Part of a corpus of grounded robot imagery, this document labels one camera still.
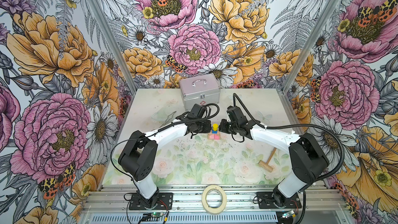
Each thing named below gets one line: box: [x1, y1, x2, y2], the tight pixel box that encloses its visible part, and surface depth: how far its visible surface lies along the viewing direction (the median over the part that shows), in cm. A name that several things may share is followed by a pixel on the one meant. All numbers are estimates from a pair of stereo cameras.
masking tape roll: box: [201, 184, 227, 215], surface depth 73 cm
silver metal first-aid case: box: [179, 73, 221, 111], surface depth 105 cm
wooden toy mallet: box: [258, 147, 277, 173], surface depth 86 cm
